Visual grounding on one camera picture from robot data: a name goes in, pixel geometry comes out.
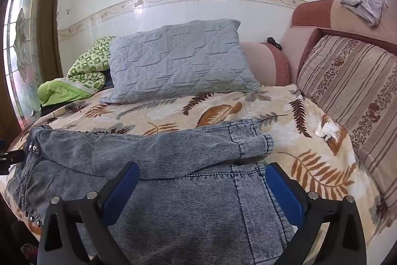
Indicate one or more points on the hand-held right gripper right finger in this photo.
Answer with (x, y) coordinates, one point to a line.
(283, 195)

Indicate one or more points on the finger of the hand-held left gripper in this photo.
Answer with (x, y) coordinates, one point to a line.
(11, 158)

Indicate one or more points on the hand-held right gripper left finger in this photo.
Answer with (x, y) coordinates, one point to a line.
(122, 192)

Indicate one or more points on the grey-blue denim pants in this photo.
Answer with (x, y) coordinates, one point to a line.
(186, 206)

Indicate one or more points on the crumpled white tissue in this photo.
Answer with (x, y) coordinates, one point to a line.
(325, 130)

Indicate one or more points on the leaf print blanket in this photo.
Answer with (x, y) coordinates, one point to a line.
(217, 108)

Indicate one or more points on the green patterned quilt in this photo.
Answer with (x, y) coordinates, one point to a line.
(86, 69)

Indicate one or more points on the striped floral cushion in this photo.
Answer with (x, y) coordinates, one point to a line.
(356, 88)

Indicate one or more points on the grey quilted pillow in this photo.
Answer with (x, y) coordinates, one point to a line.
(183, 63)

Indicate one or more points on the small black object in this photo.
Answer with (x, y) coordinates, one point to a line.
(274, 42)

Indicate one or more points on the pink sofa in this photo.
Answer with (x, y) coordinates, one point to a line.
(307, 13)

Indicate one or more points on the crumpled grey cloth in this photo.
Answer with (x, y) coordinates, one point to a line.
(366, 4)

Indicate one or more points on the brown wooden window frame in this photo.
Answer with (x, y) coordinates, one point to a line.
(51, 22)

